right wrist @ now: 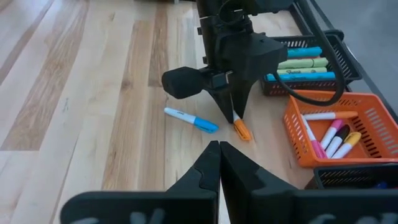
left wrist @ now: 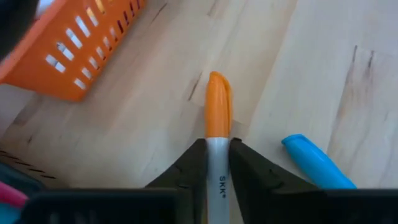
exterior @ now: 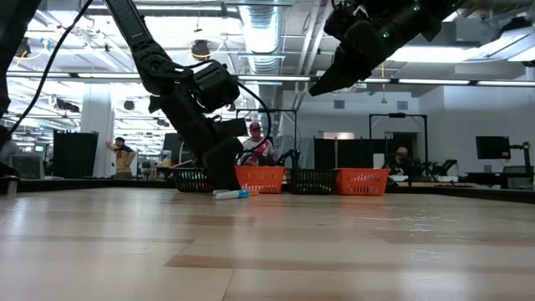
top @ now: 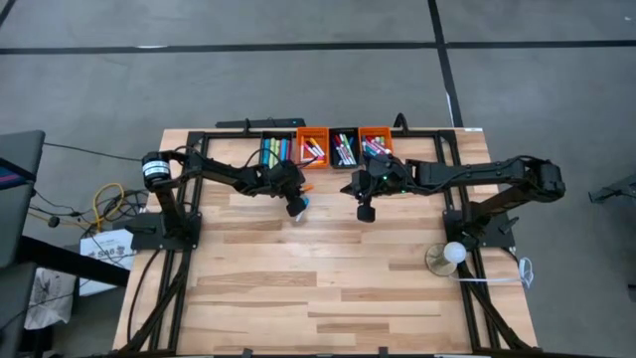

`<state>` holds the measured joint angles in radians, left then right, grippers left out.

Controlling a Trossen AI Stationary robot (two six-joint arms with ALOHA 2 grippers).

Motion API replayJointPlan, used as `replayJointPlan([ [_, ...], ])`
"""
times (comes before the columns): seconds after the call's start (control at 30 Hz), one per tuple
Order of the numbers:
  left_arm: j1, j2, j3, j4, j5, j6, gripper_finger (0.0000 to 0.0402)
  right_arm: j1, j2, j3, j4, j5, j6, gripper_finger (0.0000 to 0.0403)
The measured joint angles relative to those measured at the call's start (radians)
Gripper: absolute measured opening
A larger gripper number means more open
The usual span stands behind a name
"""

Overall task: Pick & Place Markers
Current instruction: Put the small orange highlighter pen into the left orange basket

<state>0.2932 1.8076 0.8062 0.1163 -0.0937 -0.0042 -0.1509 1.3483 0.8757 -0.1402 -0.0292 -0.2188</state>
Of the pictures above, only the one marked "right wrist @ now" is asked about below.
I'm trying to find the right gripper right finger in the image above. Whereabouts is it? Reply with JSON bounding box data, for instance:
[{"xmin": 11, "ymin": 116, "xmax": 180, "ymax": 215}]
[{"xmin": 220, "ymin": 141, "xmax": 298, "ymax": 224}]

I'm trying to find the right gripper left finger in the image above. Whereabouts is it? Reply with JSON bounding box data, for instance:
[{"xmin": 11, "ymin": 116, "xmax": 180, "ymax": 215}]
[{"xmin": 167, "ymin": 140, "xmax": 221, "ymax": 224}]

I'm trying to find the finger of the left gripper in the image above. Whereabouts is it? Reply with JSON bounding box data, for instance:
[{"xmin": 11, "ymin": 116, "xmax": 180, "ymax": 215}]
[
  {"xmin": 231, "ymin": 77, "xmax": 253, "ymax": 116},
  {"xmin": 161, "ymin": 66, "xmax": 234, "ymax": 124}
]

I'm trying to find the orange cap white marker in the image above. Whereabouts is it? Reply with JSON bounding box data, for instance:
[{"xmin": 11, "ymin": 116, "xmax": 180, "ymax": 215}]
[{"xmin": 231, "ymin": 110, "xmax": 253, "ymax": 141}]

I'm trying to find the green highlighter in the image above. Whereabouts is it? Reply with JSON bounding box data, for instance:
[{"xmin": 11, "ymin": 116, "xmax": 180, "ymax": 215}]
[
  {"xmin": 277, "ymin": 57, "xmax": 330, "ymax": 70},
  {"xmin": 276, "ymin": 67, "xmax": 328, "ymax": 75}
]

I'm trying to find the pink cap white marker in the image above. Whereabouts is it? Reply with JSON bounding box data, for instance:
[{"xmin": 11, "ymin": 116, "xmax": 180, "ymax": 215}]
[{"xmin": 300, "ymin": 114, "xmax": 327, "ymax": 159}]

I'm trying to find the black cap white marker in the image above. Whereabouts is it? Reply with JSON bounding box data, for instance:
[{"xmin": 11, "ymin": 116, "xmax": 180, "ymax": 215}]
[{"xmin": 325, "ymin": 124, "xmax": 351, "ymax": 159}]

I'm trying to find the yellow cap white marker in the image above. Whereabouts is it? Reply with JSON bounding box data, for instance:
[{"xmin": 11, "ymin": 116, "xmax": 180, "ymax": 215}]
[{"xmin": 331, "ymin": 131, "xmax": 363, "ymax": 159}]

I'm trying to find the blue cap white marker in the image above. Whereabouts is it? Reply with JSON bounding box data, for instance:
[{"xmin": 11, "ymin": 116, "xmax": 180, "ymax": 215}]
[{"xmin": 164, "ymin": 107, "xmax": 220, "ymax": 134}]

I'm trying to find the orange plastic mesh basket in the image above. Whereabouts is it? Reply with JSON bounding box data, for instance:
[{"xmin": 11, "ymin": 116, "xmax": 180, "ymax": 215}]
[{"xmin": 282, "ymin": 90, "xmax": 398, "ymax": 169}]

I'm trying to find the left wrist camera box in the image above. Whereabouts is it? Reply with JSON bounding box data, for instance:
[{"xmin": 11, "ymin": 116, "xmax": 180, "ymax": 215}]
[{"xmin": 217, "ymin": 32, "xmax": 289, "ymax": 82}]

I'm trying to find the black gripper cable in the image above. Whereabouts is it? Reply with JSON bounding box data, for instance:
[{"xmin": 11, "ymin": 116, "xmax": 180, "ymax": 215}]
[{"xmin": 272, "ymin": 0, "xmax": 346, "ymax": 107}]

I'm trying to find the black frame clamp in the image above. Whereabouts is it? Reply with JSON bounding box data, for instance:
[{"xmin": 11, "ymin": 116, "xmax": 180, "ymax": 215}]
[{"xmin": 323, "ymin": 29, "xmax": 345, "ymax": 40}]

